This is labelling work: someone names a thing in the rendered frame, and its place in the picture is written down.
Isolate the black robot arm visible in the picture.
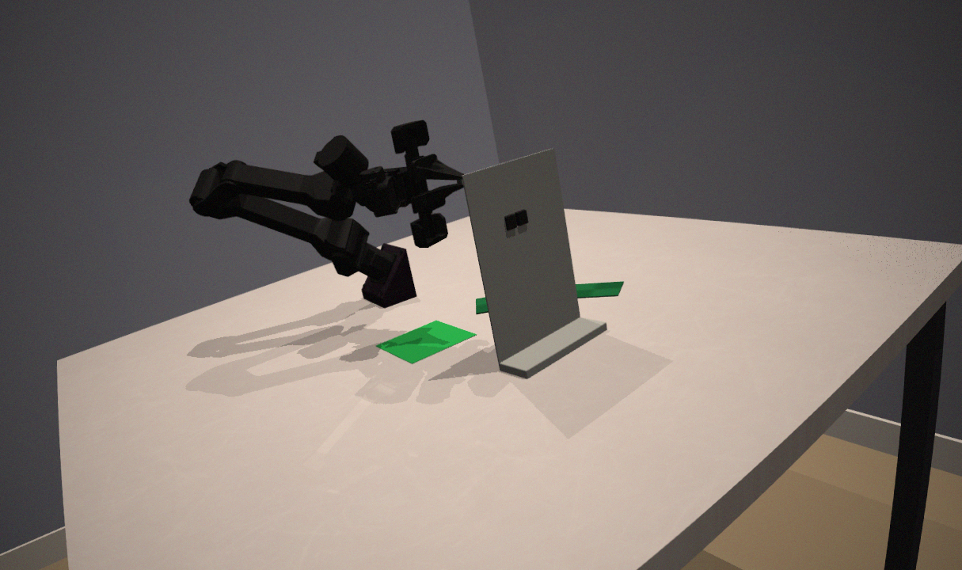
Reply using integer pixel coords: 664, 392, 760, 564
189, 135, 409, 284

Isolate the grey panel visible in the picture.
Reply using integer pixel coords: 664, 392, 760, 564
462, 149, 607, 378

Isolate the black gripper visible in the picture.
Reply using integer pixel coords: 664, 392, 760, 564
390, 120, 465, 248

